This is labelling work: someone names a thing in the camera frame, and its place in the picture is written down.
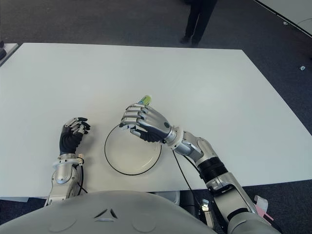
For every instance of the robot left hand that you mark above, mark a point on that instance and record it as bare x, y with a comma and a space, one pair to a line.
69, 142

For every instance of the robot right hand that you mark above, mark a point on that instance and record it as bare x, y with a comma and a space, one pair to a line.
153, 124

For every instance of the green white toothpaste tube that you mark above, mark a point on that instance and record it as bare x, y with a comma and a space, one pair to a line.
146, 99

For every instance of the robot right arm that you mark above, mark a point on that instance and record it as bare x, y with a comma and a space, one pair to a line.
229, 190

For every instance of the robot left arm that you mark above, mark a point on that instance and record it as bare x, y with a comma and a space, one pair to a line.
63, 175

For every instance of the white plate black rim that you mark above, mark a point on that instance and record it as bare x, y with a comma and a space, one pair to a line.
131, 156

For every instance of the grey robot torso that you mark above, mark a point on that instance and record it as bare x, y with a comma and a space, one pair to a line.
109, 212

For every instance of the person in dark trousers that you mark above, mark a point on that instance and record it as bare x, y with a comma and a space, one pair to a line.
197, 22

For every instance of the white background table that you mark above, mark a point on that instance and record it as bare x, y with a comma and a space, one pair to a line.
290, 9

